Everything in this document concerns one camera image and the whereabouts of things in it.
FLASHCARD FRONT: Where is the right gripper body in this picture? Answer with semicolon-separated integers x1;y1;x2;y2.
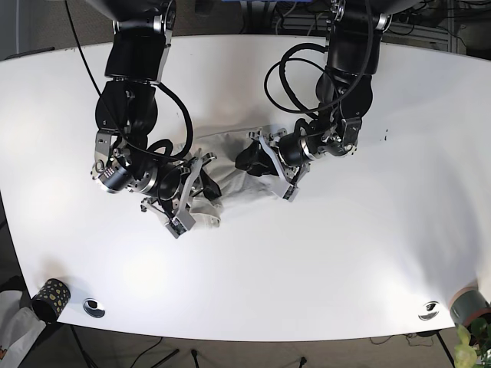
140;149;217;238

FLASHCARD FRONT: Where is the right silver table grommet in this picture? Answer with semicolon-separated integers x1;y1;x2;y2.
417;301;440;321

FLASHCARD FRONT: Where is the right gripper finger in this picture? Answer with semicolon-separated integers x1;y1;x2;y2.
196;172;222;201

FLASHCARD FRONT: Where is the grey plant pot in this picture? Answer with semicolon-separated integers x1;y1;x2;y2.
450;287;490;327

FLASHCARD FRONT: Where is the left silver table grommet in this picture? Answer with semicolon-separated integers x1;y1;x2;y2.
82;298;106;318

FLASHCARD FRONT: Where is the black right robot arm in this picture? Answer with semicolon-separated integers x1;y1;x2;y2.
90;1;222;238

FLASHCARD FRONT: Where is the silver table grommet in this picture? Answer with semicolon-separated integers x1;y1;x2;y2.
82;298;106;318
417;301;440;321

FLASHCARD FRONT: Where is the green potted plant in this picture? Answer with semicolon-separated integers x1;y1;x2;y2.
454;317;490;368

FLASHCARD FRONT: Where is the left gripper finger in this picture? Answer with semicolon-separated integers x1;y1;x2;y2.
235;147;269;177

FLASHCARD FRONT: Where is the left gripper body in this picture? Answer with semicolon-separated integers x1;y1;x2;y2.
248;129;311;202

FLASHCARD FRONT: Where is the black dotted cup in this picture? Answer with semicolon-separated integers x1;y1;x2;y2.
31;278;71;324

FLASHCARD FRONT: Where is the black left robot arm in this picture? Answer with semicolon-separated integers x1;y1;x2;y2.
235;1;390;201

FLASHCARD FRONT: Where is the white graphic print T-shirt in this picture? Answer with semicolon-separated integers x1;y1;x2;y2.
198;130;278;228

